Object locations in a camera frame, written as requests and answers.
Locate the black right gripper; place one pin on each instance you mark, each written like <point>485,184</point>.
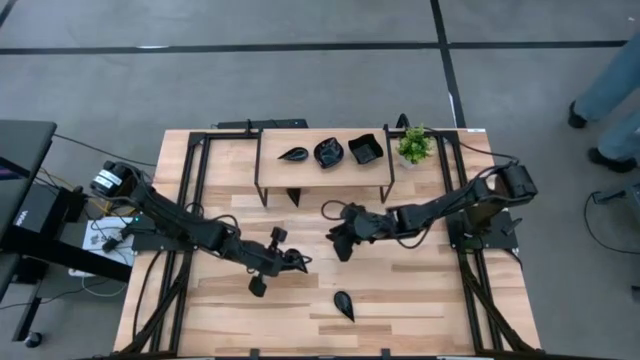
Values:
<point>370,225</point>

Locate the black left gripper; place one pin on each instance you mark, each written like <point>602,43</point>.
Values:
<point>260,255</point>

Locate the black teardrop mini plate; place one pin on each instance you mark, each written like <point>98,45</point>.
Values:
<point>294,195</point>
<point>302,260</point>
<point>297,154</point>
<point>343,302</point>

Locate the black leaf-shaped mini plate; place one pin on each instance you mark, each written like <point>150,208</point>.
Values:
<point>328,152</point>

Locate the black square mini plate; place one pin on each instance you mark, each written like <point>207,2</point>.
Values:
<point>365,149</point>

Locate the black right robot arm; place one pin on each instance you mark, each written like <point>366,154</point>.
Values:
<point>450,202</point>

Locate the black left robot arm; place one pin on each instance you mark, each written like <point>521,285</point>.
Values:
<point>165,212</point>

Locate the wooden shelf with black legs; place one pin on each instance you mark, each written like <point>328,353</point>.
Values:
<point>290,175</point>

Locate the green plant in white pot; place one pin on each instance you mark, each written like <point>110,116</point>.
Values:
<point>415,145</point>

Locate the black power strip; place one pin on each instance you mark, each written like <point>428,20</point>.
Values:
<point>280,123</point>

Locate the white printed sheet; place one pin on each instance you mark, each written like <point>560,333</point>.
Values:
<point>95,240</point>

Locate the white power strip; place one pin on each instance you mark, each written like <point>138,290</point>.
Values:
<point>80,272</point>

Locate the black computer box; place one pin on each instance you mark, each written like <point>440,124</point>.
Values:
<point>45,210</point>

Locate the black tripod foot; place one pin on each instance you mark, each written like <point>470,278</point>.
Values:
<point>620,192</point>

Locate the black side desk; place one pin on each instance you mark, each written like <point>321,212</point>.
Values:
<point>25,150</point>

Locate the person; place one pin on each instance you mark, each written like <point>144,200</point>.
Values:
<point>610,85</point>

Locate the black table edge bracket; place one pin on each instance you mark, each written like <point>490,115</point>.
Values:
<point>385,353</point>
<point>255,353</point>

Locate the black aluminium table frame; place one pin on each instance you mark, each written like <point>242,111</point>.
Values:
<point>230,135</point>

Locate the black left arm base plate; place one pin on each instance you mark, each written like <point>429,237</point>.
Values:
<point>150,243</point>

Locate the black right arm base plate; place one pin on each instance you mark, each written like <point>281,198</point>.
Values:
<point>502,237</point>

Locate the black desk leg frame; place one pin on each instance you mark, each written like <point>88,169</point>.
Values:
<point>75,260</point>

